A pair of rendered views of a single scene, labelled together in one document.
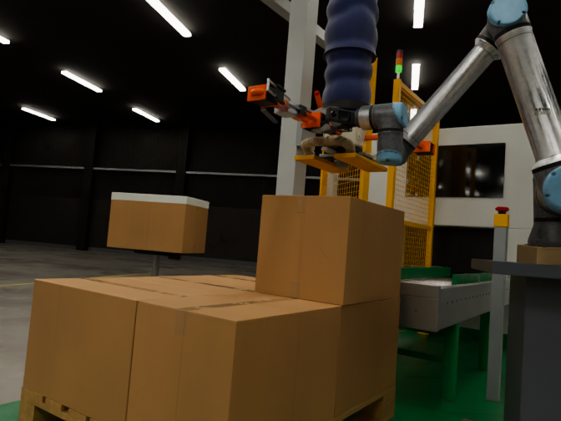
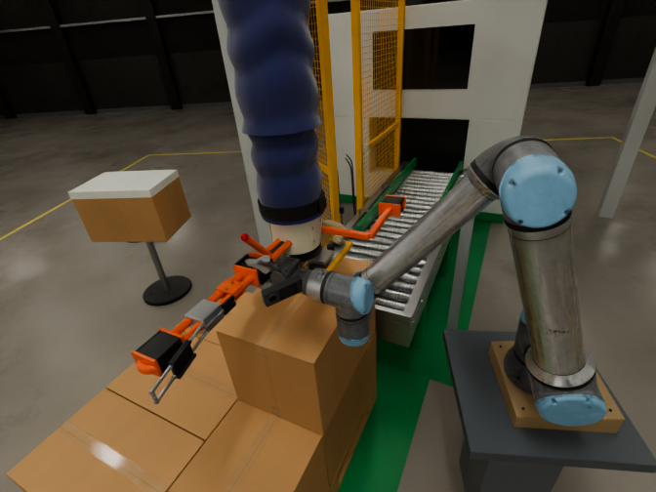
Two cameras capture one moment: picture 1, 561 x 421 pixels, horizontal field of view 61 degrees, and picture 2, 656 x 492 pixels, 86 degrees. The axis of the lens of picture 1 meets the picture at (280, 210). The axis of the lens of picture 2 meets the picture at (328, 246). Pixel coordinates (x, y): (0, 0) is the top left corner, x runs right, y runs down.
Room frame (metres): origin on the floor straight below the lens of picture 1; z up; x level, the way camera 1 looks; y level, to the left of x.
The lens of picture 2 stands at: (0.97, -0.25, 1.83)
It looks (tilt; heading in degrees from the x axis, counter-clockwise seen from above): 31 degrees down; 354
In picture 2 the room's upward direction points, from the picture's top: 5 degrees counter-clockwise
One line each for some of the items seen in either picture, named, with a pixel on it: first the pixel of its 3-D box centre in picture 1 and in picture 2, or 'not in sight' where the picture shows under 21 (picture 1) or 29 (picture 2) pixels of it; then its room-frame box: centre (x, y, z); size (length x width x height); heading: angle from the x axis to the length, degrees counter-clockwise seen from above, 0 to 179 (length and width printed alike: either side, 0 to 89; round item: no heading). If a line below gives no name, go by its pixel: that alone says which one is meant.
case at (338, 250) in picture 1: (335, 249); (308, 329); (2.10, -0.25, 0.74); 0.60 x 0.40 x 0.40; 146
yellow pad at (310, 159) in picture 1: (323, 161); not in sight; (2.13, -0.18, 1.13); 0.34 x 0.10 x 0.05; 146
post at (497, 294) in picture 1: (497, 306); (460, 275); (2.60, -1.21, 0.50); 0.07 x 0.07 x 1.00; 55
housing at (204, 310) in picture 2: (286, 109); (205, 315); (1.69, 0.01, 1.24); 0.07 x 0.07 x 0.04; 56
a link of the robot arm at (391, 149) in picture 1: (390, 147); (353, 320); (1.71, -0.38, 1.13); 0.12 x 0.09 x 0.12; 158
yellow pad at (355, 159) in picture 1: (362, 159); (322, 261); (2.02, -0.33, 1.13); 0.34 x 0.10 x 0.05; 146
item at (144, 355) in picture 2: (263, 96); (160, 351); (1.59, 0.09, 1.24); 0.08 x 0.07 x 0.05; 146
